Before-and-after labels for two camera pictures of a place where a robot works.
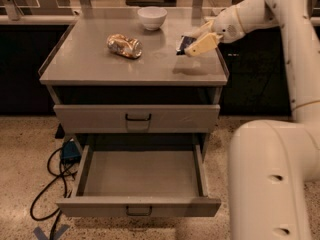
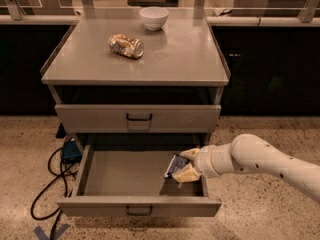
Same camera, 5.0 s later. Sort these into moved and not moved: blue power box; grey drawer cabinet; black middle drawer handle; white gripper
Moved: white gripper
Not moved: blue power box; grey drawer cabinet; black middle drawer handle
